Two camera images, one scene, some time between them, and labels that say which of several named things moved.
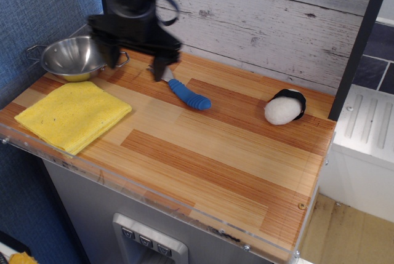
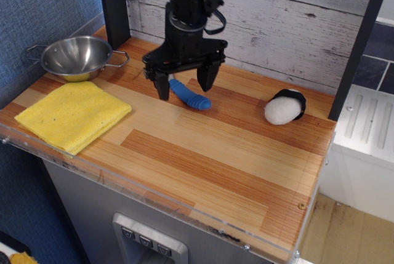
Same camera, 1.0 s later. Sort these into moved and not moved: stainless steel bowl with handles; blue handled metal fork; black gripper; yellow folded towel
Moved: black gripper
Not moved: blue handled metal fork; yellow folded towel; stainless steel bowl with handles
